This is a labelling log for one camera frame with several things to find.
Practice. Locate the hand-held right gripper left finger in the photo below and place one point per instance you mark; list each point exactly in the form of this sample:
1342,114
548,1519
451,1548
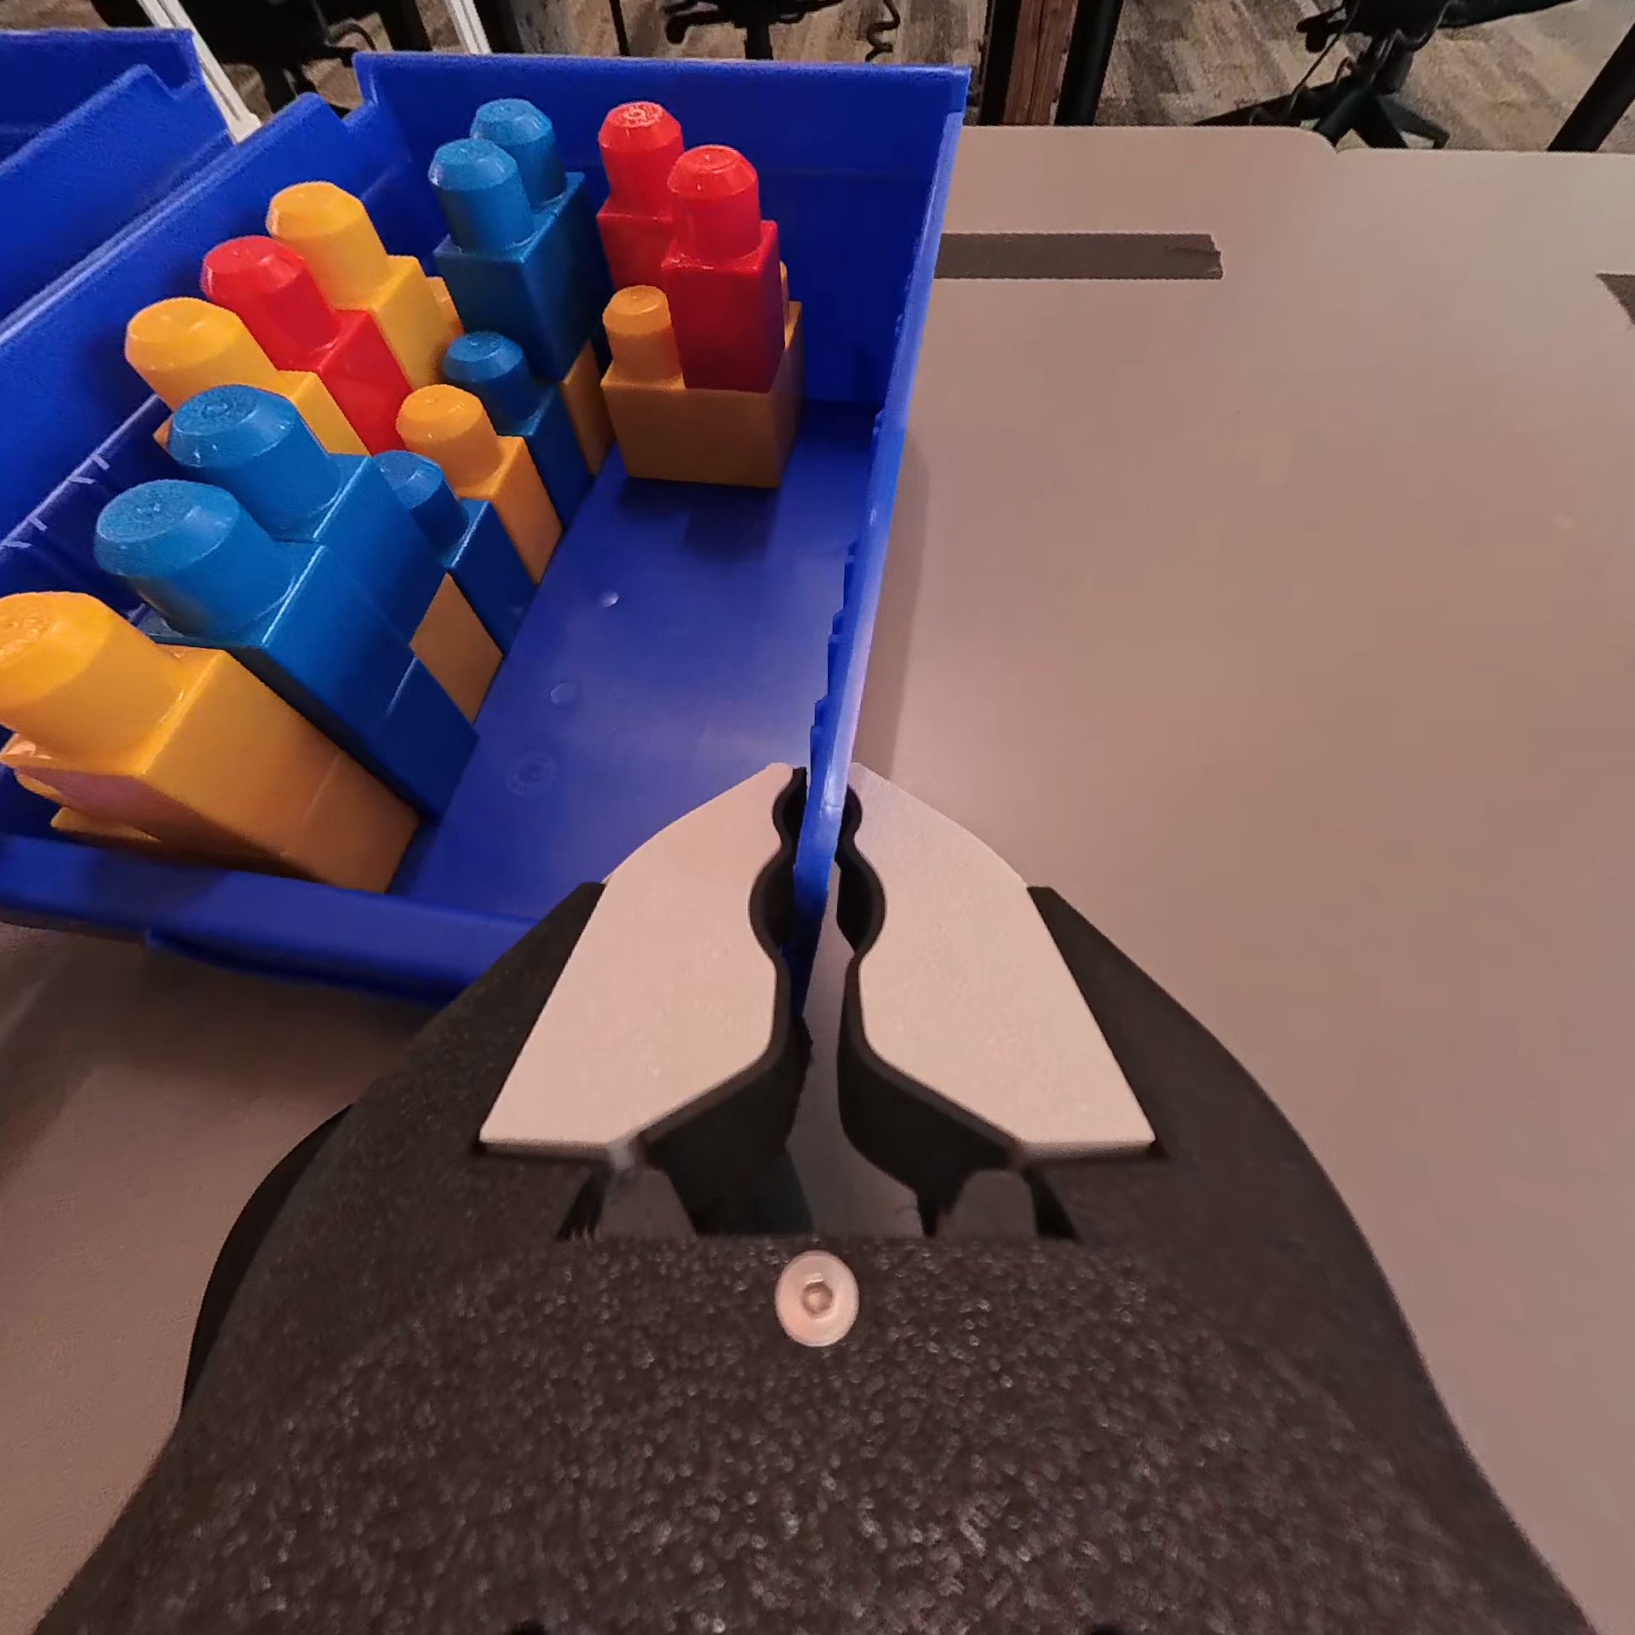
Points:
651,997

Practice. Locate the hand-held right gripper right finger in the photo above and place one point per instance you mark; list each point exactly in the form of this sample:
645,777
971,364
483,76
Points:
983,997

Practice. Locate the blue plastic bin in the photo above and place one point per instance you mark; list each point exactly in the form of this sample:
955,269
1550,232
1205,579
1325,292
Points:
90,164
666,666

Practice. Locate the heap of coloured blocks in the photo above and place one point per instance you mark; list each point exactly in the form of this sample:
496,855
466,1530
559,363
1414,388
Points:
282,613

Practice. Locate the black office chair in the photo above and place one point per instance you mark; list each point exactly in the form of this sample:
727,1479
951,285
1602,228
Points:
1374,76

